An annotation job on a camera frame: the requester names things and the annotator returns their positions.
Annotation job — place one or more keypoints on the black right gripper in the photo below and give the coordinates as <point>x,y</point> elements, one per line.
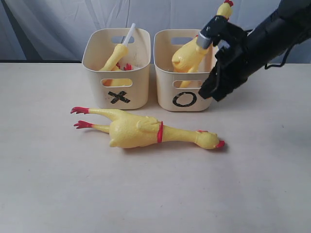
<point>227,75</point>

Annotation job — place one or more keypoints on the whole rubber chicken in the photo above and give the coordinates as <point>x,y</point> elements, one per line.
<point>188,58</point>
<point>128,130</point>

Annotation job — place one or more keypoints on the broken chicken head neck piece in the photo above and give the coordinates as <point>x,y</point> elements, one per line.
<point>120,50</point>

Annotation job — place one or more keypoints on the headless rubber chicken body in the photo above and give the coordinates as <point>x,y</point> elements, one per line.
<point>119,82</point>

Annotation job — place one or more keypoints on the cream bin marked O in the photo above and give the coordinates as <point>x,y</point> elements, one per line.
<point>179,91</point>

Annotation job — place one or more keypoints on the cream bin marked X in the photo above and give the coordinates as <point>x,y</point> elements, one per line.
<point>99,48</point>

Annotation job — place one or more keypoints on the blue grey backdrop curtain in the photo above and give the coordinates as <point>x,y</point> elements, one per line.
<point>46,30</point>

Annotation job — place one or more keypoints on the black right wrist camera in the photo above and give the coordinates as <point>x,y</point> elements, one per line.
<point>211,31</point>

